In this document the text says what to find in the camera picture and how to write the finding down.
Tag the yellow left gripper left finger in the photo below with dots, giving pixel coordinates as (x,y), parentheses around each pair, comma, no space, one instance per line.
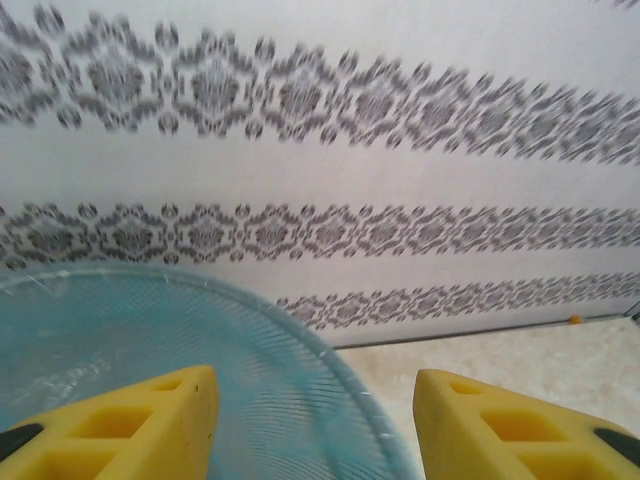
(125,440)

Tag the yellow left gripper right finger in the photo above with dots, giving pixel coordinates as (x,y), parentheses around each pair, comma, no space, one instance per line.
(500,440)

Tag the translucent blue plastic bin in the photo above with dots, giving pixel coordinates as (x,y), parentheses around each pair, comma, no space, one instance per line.
(150,330)

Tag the small orange scrap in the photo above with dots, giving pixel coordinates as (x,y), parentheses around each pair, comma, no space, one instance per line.
(575,318)

